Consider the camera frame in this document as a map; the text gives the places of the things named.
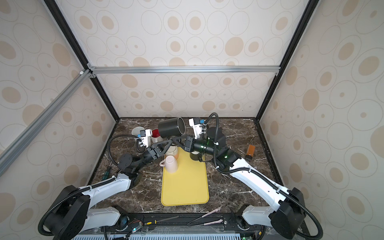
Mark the white speckled mug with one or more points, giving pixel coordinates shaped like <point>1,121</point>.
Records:
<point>137,131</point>

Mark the pink handled tweezers upper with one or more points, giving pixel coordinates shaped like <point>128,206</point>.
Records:
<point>203,216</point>

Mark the horizontal aluminium rail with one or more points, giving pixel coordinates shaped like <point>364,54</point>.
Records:
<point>189,70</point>

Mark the left slanted aluminium rail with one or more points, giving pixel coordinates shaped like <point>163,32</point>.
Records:
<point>25,138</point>

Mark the black mug white base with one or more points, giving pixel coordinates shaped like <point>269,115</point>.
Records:
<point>195,156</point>

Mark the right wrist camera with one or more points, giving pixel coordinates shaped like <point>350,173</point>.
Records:
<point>198,127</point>

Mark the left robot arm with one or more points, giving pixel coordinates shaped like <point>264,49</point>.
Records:
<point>71,212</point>

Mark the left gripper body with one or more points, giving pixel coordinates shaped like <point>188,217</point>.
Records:
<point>148,157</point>

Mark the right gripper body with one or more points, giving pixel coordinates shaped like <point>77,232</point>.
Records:
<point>200,146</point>

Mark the yellow handled screwdriver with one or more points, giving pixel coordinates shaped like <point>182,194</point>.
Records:
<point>154,222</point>

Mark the cream and peach mug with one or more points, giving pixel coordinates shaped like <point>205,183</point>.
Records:
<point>173,151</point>

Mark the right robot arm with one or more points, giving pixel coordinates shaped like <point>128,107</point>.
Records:
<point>286,212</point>

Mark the yellow plastic tray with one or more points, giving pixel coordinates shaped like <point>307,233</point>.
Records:
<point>188,185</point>

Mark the orange small bottle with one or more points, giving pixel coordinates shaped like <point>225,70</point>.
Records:
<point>250,152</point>

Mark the pink mug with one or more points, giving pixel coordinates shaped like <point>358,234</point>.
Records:
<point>170,164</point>

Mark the white mug red inside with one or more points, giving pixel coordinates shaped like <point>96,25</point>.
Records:
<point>156,137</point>

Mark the black base frame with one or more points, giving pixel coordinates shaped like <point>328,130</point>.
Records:
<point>218,226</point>

